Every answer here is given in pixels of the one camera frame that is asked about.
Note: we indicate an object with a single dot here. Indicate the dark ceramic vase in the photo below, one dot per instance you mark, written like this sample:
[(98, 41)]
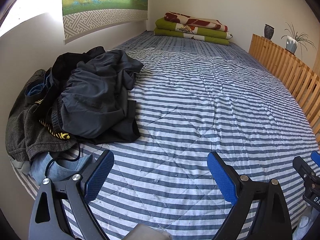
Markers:
[(268, 31)]

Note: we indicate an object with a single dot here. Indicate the light blue jeans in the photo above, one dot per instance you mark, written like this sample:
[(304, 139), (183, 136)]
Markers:
[(56, 167)]

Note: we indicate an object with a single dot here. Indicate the dark grey shorts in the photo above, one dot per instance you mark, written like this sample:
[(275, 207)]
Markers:
[(94, 104)]

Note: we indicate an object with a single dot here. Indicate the landscape wall tapestry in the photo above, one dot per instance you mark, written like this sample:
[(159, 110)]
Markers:
[(81, 17)]

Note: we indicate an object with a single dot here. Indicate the wooden slatted headboard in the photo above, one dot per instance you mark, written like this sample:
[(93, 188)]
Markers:
[(302, 82)]

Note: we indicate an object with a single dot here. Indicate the potted spider plant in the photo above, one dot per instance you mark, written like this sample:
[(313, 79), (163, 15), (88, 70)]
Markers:
[(294, 39)]

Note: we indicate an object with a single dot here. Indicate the grey knit sweater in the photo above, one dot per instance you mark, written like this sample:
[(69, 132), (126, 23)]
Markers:
[(26, 137)]

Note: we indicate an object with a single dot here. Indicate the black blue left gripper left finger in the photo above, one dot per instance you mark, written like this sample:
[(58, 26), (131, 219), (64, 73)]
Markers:
[(49, 219)]

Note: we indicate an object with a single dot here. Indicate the blue white striped quilt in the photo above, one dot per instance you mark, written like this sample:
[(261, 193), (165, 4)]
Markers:
[(193, 98)]

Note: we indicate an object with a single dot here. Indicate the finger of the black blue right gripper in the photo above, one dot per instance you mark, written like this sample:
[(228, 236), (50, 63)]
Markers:
[(271, 219)]

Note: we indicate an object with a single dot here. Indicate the green floral folded blanket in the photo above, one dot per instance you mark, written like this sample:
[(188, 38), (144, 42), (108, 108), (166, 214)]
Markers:
[(179, 25)]

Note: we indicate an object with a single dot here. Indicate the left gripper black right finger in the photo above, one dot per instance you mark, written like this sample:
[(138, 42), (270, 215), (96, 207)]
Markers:
[(311, 181)]

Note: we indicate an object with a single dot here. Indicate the black garment with yellow print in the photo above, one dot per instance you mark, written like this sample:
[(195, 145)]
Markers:
[(46, 93)]

